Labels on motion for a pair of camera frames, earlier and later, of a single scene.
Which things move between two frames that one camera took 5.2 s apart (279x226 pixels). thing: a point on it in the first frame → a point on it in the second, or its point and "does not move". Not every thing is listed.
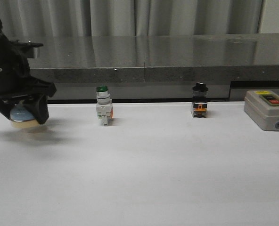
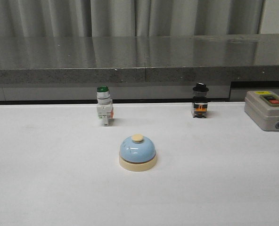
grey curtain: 74,18 does not move
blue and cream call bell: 21,117 → 137,154
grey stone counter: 163,68 does not move
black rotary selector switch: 200,100 does not move
